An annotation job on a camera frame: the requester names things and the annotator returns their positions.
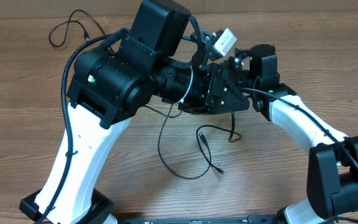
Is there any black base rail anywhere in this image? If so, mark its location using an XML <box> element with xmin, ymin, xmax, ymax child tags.
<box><xmin>117</xmin><ymin>215</ymin><xmax>285</xmax><ymax>224</ymax></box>

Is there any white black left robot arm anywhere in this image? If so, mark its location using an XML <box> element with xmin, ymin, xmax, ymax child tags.
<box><xmin>19</xmin><ymin>1</ymin><xmax>249</xmax><ymax>223</ymax></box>

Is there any black thick cable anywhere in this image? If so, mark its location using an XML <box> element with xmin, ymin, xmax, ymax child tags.
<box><xmin>143</xmin><ymin>102</ymin><xmax>213</xmax><ymax>180</ymax></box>

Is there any brown cardboard back board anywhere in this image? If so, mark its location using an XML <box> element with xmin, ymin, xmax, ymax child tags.
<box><xmin>0</xmin><ymin>0</ymin><xmax>358</xmax><ymax>19</ymax></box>

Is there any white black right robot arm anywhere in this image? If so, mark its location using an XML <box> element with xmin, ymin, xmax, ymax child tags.
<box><xmin>234</xmin><ymin>44</ymin><xmax>358</xmax><ymax>223</ymax></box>

